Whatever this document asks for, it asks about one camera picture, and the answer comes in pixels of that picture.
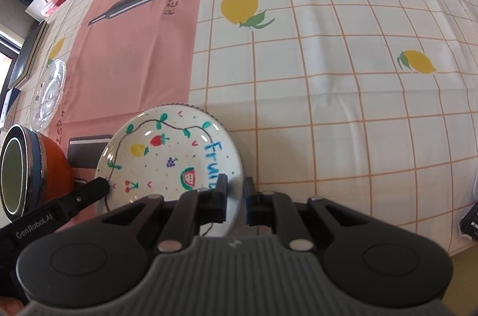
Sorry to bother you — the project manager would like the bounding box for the blue steel-lined bowl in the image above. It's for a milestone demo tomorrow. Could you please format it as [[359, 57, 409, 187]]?
[[1, 124, 41, 222]]

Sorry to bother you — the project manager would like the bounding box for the green ceramic bowl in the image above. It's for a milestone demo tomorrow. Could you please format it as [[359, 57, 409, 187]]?
[[1, 138, 23, 214]]

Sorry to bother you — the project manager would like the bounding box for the white fruity ceramic plate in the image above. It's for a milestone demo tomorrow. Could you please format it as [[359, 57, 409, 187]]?
[[96, 105, 244, 237]]

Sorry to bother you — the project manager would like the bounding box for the orange steel-lined bowl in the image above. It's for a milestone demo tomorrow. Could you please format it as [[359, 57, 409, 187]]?
[[36, 132, 74, 204]]

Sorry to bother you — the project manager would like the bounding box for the operator hand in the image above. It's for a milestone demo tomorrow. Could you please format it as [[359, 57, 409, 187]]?
[[0, 297, 24, 316]]

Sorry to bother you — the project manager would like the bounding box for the near clear glass plate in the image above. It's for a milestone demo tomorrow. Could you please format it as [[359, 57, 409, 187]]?
[[29, 59, 66, 131]]

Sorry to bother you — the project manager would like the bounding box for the black notebook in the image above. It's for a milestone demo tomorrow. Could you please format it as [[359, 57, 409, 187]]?
[[8, 20, 49, 89]]

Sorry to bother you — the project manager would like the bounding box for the checkered lemon tablecloth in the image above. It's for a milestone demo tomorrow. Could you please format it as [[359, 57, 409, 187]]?
[[13, 0, 477, 254]]

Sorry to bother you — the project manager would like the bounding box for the pink storage box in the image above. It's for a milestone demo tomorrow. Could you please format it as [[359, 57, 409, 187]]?
[[41, 0, 66, 17]]

